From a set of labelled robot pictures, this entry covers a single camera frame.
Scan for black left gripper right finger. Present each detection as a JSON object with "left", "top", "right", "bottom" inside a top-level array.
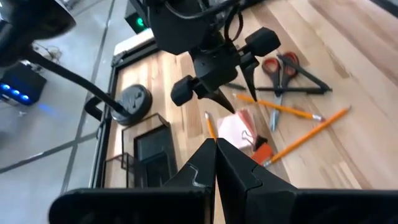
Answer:
[{"left": 216, "top": 138, "right": 398, "bottom": 224}]

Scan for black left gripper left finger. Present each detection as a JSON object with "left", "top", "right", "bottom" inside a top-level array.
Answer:
[{"left": 49, "top": 138, "right": 217, "bottom": 224}]

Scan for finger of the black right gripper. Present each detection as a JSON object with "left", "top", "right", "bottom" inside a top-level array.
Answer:
[
  {"left": 198, "top": 88, "right": 236, "bottom": 114},
  {"left": 239, "top": 52, "right": 261, "bottom": 103}
]

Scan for orange wooden pencil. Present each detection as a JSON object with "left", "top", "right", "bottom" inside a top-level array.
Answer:
[
  {"left": 234, "top": 93, "right": 326, "bottom": 123},
  {"left": 203, "top": 111, "right": 218, "bottom": 141},
  {"left": 262, "top": 106, "right": 352, "bottom": 168}
]

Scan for pink sticky note pad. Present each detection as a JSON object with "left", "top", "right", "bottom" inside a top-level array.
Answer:
[{"left": 216, "top": 108, "right": 259, "bottom": 151}]

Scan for black pen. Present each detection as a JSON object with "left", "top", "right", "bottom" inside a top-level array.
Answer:
[
  {"left": 275, "top": 53, "right": 333, "bottom": 93},
  {"left": 223, "top": 82, "right": 326, "bottom": 95}
]

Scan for small orange block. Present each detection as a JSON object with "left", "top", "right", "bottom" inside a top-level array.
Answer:
[{"left": 250, "top": 142, "right": 275, "bottom": 166}]

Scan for red-handled scissors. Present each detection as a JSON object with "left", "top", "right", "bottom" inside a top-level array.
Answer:
[{"left": 261, "top": 51, "right": 301, "bottom": 133}]

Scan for black binder clip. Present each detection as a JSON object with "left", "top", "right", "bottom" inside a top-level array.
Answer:
[{"left": 241, "top": 129, "right": 269, "bottom": 149}]

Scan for black mesh desk organizer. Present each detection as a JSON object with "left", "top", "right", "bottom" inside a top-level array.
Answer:
[{"left": 101, "top": 112, "right": 178, "bottom": 189}]

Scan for black box with blue lights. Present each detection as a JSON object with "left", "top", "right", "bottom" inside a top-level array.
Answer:
[{"left": 0, "top": 63, "right": 48, "bottom": 106}]

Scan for black aluminium table frame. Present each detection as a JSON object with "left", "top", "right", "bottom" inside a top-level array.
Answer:
[{"left": 88, "top": 39, "right": 162, "bottom": 189}]

